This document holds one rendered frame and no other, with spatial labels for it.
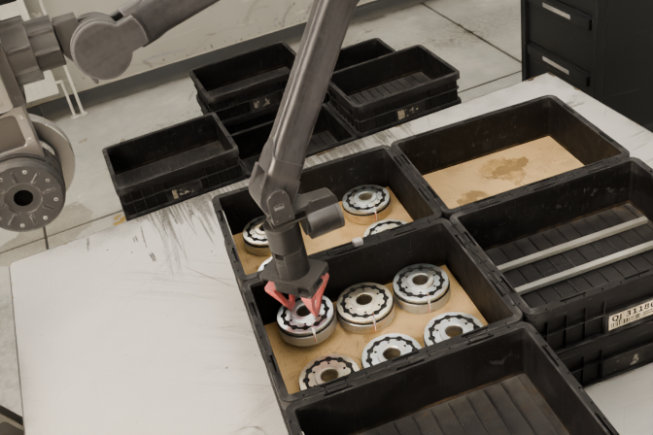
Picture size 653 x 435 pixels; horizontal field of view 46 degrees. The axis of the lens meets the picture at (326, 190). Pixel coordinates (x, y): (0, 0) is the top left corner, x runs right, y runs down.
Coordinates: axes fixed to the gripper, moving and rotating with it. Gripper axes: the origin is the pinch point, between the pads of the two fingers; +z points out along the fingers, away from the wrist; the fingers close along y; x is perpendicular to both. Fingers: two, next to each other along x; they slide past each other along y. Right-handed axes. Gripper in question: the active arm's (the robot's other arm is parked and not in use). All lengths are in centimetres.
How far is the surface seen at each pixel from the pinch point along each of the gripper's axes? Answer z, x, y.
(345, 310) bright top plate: 3.4, -4.7, -5.3
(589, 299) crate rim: -2.2, -13.5, -45.4
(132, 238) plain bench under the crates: 19, -25, 68
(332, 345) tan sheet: 6.1, 1.4, -5.3
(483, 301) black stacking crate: 3.2, -13.5, -27.8
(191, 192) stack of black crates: 40, -69, 88
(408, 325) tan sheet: 6.5, -7.2, -16.0
